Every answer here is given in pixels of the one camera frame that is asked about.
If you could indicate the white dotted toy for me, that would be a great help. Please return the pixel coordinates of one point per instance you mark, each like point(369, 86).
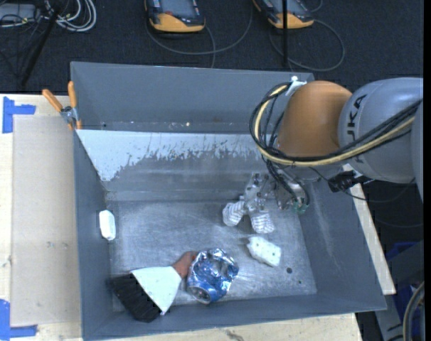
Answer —
point(267, 251)

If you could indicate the black cylinder on white bracket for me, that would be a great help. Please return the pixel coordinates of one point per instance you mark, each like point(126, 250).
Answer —
point(345, 182)

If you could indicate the white brush with black bristles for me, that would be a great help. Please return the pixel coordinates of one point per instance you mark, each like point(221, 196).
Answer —
point(155, 286)

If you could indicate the pale wood flat board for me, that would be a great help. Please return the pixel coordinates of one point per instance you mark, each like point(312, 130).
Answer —
point(45, 219)

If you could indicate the white striped cloth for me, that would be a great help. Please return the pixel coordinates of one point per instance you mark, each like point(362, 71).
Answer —
point(261, 222)

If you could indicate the grey metal bin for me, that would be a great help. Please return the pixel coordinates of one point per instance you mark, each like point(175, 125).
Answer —
point(187, 211)

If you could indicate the small white plastic bottle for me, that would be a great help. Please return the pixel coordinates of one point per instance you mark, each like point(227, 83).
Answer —
point(107, 224)

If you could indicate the crushed blue and silver can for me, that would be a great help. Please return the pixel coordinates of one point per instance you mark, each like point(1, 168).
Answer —
point(212, 274)

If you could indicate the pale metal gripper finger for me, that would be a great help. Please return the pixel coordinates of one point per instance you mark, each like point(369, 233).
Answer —
point(252, 187)
point(263, 198)

